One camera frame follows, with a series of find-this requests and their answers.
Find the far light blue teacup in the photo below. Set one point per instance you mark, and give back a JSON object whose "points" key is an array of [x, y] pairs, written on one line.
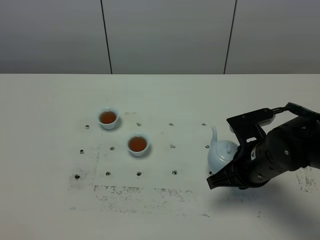
{"points": [[108, 118]]}

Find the light blue porcelain teapot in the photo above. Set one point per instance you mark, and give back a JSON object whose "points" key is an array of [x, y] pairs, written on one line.
{"points": [[221, 152]]}

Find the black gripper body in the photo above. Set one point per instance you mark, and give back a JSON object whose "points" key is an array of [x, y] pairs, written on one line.
{"points": [[278, 153]]}

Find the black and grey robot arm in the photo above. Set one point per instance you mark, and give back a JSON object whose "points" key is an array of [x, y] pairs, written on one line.
{"points": [[305, 127]]}

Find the near light blue teacup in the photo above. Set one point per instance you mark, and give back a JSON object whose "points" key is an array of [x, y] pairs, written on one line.
{"points": [[138, 144]]}

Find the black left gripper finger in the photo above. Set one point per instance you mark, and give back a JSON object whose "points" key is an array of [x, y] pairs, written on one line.
{"points": [[227, 177]]}

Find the light blue teacup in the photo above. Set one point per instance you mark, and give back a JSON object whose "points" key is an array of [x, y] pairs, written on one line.
{"points": [[108, 118], [138, 144]]}

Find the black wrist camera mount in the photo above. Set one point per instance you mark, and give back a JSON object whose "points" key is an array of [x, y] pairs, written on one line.
{"points": [[249, 125]]}

